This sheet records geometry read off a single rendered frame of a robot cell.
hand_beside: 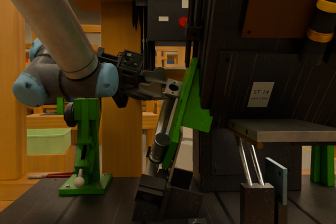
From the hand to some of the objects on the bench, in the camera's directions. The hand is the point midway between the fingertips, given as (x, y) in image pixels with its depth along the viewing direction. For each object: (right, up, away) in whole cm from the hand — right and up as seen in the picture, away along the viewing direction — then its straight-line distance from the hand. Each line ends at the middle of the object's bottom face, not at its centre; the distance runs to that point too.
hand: (169, 92), depth 76 cm
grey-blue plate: (+23, -30, -12) cm, 40 cm away
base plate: (+13, -31, +3) cm, 34 cm away
